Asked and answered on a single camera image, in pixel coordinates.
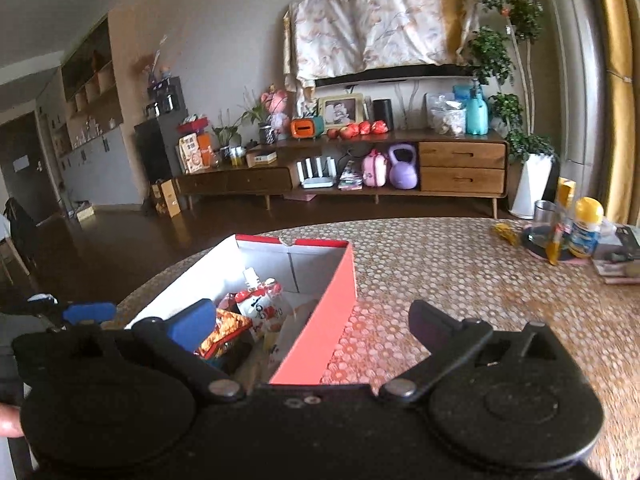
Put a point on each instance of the black tall cabinet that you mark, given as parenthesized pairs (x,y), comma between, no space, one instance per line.
(157,135)

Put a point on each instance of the red gift box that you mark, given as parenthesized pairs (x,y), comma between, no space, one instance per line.
(193,125)

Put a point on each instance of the striped cup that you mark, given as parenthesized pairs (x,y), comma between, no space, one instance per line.
(266,135)

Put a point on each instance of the teal plastic jug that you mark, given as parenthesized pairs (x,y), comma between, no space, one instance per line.
(475,110)

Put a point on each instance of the orange printed boxes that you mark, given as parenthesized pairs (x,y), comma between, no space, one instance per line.
(195,152)

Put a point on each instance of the tall yellow packet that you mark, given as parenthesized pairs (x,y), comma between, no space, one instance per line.
(562,195)

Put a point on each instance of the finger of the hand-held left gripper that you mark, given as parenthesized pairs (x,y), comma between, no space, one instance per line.
(90,311)

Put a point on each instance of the white red drink pouch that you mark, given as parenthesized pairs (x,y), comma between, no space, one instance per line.
(262,305)

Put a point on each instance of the row of red apples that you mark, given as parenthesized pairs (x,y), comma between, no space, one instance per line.
(360,129)

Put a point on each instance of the black cylinder speaker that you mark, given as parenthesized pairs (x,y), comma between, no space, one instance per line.
(383,115)

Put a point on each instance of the floral dust cover cloth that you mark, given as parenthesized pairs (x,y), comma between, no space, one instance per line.
(380,20)

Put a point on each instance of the yellow curtain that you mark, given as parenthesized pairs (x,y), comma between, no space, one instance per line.
(622,85)

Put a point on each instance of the clear drinking glass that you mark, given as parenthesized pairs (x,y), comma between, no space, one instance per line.
(545,220)

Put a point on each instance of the green potted tree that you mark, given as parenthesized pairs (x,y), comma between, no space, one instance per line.
(495,50)

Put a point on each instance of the red brown foil snack packet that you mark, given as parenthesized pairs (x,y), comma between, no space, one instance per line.
(230,302)

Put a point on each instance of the grey standing air conditioner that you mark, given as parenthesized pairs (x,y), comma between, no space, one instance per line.
(575,85)

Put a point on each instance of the clear plastic bag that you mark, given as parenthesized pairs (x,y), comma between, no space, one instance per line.
(446,117)

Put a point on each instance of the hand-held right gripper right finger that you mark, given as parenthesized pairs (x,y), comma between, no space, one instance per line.
(432,325)

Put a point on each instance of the dining chair with dark cloth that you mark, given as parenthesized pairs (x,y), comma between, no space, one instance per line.
(20,240)

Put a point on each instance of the framed photo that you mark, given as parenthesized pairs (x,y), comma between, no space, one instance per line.
(341,110)

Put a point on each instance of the brown carton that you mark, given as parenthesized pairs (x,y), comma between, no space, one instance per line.
(166,199)

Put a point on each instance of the white router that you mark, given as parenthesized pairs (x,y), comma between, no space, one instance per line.
(316,175)

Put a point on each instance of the small leafy plant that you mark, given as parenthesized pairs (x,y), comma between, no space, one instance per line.
(245,117)

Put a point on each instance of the person's left hand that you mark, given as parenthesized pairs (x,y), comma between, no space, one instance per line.
(10,421)

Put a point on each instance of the white bottle with yellow lid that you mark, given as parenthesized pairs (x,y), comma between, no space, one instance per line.
(585,230)

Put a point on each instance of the purple kettlebell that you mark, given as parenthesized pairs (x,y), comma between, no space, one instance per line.
(403,170)

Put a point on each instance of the round black coaster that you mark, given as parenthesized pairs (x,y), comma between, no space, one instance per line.
(535,245)

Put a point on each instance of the red cardboard box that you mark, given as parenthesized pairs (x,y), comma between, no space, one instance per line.
(330,310)

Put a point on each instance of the dark wooden door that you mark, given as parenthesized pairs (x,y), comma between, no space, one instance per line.
(25,170)

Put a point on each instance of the wooden wall shelves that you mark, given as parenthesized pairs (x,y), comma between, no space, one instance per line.
(92,85)

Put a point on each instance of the pink doll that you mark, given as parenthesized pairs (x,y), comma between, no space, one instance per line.
(276,110)

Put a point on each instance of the orange red chip bag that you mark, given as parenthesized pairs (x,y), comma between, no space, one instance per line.
(225,335)

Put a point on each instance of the small yellow jars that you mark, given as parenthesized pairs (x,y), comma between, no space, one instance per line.
(233,156)

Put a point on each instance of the small cardboard box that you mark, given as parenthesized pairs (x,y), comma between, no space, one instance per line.
(261,158)

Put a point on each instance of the stack of books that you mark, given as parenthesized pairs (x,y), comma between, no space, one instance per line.
(620,255)

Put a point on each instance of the wooden tv cabinet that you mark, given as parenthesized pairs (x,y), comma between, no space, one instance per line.
(460,160)

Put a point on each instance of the crumpled yellow wrapper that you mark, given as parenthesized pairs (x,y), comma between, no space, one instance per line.
(505,234)

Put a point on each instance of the black television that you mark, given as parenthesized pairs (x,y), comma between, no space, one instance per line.
(390,74)

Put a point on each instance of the orange green radio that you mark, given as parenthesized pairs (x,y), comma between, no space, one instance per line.
(306,128)

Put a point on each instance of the small stack of magazines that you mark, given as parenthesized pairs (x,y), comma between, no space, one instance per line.
(350,177)

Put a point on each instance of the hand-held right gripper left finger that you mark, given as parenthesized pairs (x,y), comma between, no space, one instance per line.
(192,325)

